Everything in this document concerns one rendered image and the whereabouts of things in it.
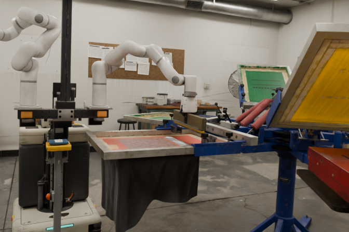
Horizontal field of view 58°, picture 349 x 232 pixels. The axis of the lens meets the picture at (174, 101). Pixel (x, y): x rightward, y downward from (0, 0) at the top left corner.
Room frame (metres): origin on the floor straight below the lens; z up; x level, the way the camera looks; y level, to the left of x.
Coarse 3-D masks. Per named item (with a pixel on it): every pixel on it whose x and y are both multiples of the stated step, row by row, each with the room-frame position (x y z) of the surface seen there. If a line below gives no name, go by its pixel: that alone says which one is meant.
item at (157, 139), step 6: (120, 138) 1.99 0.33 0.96; (126, 138) 2.00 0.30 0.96; (132, 138) 2.01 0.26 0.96; (138, 138) 2.02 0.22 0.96; (144, 138) 2.02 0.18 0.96; (150, 138) 2.03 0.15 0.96; (156, 138) 2.04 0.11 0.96; (162, 138) 2.05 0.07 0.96; (180, 138) 2.08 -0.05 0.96; (186, 138) 2.09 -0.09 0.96; (192, 138) 2.10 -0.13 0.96; (108, 144) 1.79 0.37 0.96; (114, 144) 1.80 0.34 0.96; (120, 144) 1.80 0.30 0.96; (126, 144) 1.81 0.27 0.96
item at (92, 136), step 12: (96, 132) 1.98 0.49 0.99; (108, 132) 2.01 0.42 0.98; (120, 132) 2.05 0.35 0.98; (132, 132) 2.08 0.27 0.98; (144, 132) 2.12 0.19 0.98; (156, 132) 2.15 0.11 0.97; (168, 132) 2.19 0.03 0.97; (192, 132) 2.25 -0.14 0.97; (96, 144) 1.63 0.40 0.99; (108, 156) 1.47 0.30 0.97; (120, 156) 1.49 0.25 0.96; (132, 156) 1.52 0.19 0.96; (144, 156) 1.54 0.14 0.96; (156, 156) 1.57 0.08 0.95
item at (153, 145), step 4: (132, 144) 1.82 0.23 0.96; (136, 144) 1.82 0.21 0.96; (140, 144) 1.83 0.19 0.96; (144, 144) 1.83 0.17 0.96; (148, 144) 1.84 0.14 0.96; (152, 144) 1.84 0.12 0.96; (156, 144) 1.85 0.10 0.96; (160, 144) 1.85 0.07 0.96; (164, 144) 1.86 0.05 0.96; (168, 144) 1.86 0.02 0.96; (172, 144) 1.87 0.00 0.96; (176, 144) 1.87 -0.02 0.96; (120, 148) 1.70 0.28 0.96; (124, 148) 1.70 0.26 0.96; (128, 148) 1.71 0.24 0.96; (132, 148) 1.71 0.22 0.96
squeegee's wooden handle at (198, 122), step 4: (176, 112) 2.10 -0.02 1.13; (176, 116) 2.10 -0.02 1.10; (180, 116) 2.04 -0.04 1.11; (188, 116) 1.94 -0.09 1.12; (192, 116) 1.89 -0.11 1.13; (196, 116) 1.85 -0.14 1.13; (180, 120) 2.04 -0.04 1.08; (188, 120) 1.94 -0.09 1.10; (192, 120) 1.89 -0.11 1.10; (196, 120) 1.84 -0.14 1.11; (200, 120) 1.80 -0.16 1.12; (204, 120) 1.79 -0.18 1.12; (188, 124) 1.94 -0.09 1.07; (192, 124) 1.89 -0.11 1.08; (196, 124) 1.84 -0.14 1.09; (200, 124) 1.79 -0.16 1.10; (204, 124) 1.79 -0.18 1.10; (200, 128) 1.79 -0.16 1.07; (204, 128) 1.79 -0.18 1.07
